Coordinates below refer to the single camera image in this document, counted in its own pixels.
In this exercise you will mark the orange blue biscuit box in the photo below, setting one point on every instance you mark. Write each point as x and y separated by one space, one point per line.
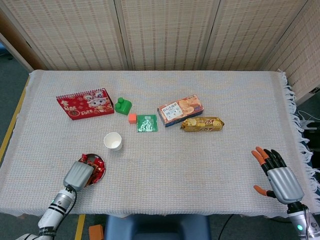
180 110

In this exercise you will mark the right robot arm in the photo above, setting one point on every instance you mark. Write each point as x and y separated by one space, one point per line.
296 217

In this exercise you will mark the red candy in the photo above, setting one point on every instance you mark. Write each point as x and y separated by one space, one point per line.
83 158
94 178
99 164

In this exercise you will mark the white paper cup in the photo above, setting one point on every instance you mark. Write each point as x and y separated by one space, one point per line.
112 142

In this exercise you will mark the red desk calendar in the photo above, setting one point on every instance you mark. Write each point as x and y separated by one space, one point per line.
85 107

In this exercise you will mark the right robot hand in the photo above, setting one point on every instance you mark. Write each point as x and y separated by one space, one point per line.
285 185

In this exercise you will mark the round metal plate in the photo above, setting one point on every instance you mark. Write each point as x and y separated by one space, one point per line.
93 156

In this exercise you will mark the green toy block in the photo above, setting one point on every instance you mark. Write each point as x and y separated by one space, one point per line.
123 107

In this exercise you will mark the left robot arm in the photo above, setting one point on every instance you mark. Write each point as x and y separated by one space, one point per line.
58 202

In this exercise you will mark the green foil sachet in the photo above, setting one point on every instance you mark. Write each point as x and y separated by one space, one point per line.
147 123

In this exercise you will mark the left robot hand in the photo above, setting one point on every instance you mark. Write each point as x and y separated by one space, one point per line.
77 176

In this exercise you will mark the blue background object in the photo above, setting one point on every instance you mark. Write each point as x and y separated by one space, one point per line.
2 50

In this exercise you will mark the woven bamboo screen panel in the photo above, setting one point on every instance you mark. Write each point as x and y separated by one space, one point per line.
70 32
170 32
250 32
305 50
15 40

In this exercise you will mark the orange cube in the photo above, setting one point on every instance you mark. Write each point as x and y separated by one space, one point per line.
132 119

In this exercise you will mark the blue cushioned chair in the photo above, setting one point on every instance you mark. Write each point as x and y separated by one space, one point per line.
155 228

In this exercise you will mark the golden biscuit packet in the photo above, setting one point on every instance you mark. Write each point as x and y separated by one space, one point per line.
202 125

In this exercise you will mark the white waffle tablecloth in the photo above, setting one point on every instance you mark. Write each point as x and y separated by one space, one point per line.
175 162

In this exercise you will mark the orange floor block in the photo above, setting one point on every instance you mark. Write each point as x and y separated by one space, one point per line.
96 232

